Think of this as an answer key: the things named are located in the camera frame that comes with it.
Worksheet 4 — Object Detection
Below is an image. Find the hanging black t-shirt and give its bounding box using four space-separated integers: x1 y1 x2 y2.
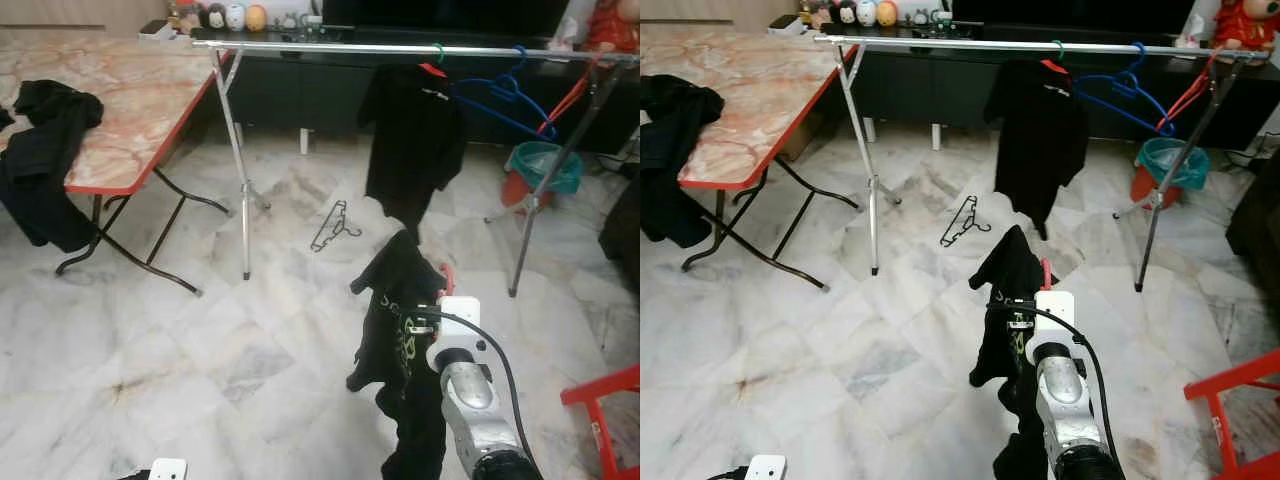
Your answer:
983 58 1091 239
358 62 467 244

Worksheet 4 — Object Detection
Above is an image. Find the black shirt green print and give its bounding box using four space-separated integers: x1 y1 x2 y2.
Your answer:
968 225 1051 480
345 230 451 480

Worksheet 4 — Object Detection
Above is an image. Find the marble table red edge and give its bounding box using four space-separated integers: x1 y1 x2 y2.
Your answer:
0 38 233 298
640 22 861 293

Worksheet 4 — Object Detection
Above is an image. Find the black television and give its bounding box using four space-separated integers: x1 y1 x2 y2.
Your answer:
322 0 571 39
950 0 1196 36

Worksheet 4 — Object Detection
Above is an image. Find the thin red hanger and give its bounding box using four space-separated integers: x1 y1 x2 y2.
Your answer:
1160 50 1226 131
540 60 601 136

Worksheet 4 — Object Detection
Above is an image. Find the black TV cabinet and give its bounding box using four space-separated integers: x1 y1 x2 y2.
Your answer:
815 25 1280 153
190 28 641 159

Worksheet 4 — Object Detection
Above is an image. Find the black wire hanger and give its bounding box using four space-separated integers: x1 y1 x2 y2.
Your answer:
310 200 363 253
940 195 993 248

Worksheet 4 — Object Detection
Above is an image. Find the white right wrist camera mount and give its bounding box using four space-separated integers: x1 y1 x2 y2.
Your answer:
425 296 483 373
1022 290 1076 366

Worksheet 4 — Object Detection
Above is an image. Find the teal plastic bag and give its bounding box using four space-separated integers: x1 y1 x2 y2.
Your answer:
1137 137 1211 193
507 140 584 196

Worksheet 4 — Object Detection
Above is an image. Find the black garment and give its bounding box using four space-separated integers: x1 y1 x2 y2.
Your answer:
640 75 726 249
0 80 106 253

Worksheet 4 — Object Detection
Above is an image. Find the light wooden cabinet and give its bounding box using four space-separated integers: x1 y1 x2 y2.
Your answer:
0 0 171 41
640 0 801 31

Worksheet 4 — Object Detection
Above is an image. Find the blue hanger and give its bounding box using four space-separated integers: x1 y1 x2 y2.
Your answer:
1075 42 1181 136
450 45 561 141

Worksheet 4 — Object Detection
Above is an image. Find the red plastic stool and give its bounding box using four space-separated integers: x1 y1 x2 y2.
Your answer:
1183 348 1280 476
560 365 641 480

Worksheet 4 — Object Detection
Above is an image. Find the red Chinese doll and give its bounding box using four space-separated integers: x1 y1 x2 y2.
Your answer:
1212 0 1280 51
585 0 641 53

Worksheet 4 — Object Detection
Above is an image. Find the red bucket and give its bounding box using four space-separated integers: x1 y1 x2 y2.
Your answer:
1130 165 1176 209
500 170 546 213

